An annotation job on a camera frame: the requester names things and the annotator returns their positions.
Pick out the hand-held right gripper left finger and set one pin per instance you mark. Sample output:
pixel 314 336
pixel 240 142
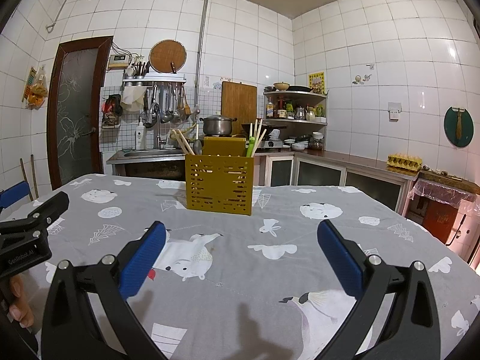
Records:
pixel 144 258

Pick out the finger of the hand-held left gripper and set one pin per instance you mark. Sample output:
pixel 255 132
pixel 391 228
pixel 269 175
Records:
pixel 13 195
pixel 48 208

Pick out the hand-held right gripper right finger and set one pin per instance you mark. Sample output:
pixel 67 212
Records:
pixel 339 258

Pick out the yellow perforated utensil holder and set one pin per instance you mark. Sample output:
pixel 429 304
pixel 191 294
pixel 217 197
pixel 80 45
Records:
pixel 219 183

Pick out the metal spoon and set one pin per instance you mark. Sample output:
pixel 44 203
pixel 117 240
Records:
pixel 197 147

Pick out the row of hanging kitchen utensils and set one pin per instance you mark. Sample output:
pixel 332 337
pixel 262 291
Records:
pixel 167 105

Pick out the person's left hand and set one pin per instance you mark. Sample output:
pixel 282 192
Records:
pixel 20 303

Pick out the thin wooden stick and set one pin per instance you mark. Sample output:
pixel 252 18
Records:
pixel 34 176
pixel 24 170

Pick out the kitchen counter with cabinets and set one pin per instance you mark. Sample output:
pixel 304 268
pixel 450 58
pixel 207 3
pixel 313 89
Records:
pixel 318 172

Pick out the grey animal print tablecloth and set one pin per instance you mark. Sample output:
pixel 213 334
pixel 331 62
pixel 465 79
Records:
pixel 232 288

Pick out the brown glass panel door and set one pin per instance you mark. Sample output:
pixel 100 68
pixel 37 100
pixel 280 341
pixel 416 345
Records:
pixel 77 112

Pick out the hanging bag of oranges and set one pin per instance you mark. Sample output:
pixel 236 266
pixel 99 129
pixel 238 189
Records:
pixel 37 93

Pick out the steel sink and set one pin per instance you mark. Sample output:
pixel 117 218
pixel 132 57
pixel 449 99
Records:
pixel 150 153

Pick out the plastic covered red cabinet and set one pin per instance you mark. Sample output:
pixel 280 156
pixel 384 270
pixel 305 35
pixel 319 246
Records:
pixel 438 217

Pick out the white soap bottle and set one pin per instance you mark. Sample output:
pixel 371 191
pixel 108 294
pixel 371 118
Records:
pixel 140 137

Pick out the yellow egg carton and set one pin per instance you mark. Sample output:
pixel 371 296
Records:
pixel 403 162

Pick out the glass jar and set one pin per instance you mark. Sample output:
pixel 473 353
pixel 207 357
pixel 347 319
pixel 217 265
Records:
pixel 317 143

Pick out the stack of white bowls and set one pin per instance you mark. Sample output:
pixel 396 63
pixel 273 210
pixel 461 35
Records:
pixel 298 146

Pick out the steel faucet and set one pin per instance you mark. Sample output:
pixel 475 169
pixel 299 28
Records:
pixel 159 138

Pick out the gas stove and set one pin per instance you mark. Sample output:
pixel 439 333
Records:
pixel 272 144

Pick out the thick wooden chopping block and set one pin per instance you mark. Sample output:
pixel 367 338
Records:
pixel 450 182

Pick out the white hanging cloth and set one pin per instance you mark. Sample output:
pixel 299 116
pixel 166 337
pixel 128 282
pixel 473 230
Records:
pixel 132 99

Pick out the steel corner shelf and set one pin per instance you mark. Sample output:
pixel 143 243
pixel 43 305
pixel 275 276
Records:
pixel 300 122

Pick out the steel pot with lid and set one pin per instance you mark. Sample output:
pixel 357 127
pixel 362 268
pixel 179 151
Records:
pixel 217 124

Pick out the row of condiment bottles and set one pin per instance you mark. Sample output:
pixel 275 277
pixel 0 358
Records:
pixel 281 110

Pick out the black wok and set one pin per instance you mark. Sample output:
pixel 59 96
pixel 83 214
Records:
pixel 243 126

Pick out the steel cutlery cup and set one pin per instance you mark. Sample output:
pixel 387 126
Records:
pixel 138 71

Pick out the green round hanging board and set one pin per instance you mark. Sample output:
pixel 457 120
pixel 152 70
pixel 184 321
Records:
pixel 450 131

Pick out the flat black pan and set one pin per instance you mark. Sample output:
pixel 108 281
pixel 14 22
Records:
pixel 300 89

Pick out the brown ceramic bowl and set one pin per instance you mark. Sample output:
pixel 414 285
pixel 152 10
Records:
pixel 281 86

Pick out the rectangular wooden cutting board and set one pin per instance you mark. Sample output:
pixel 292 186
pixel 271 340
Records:
pixel 238 101

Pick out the round bamboo board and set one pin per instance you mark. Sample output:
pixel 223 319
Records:
pixel 167 55

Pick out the beige wall control box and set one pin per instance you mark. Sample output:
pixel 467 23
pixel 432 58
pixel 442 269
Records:
pixel 117 62

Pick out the steel wall rack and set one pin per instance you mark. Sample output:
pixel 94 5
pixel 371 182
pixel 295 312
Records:
pixel 157 78

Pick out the yellow wall poster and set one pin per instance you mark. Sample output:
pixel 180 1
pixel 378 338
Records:
pixel 317 81

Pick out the white wall hooks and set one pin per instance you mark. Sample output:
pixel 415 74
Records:
pixel 358 79

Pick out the metal wall pipe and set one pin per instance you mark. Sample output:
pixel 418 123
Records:
pixel 202 45

